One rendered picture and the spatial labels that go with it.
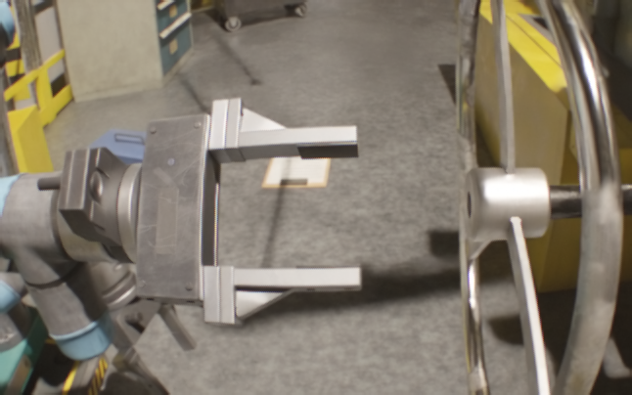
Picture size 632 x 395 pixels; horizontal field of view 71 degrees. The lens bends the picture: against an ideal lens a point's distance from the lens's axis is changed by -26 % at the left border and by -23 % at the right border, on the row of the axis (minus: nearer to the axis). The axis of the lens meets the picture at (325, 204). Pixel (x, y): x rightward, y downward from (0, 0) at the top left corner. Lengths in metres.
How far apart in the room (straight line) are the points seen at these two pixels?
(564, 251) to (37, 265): 1.37
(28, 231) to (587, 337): 0.39
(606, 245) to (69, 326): 0.43
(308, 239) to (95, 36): 2.19
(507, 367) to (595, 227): 1.22
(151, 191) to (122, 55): 3.08
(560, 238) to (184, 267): 1.26
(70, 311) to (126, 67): 3.04
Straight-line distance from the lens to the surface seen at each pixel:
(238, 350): 1.48
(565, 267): 1.61
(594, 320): 0.22
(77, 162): 0.35
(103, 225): 0.36
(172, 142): 0.40
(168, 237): 0.38
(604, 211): 0.21
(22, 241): 0.45
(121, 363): 0.78
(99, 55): 3.53
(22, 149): 2.29
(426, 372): 1.39
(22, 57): 3.72
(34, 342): 1.10
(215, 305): 0.37
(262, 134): 0.39
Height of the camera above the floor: 1.07
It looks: 33 degrees down
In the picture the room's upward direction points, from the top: 5 degrees counter-clockwise
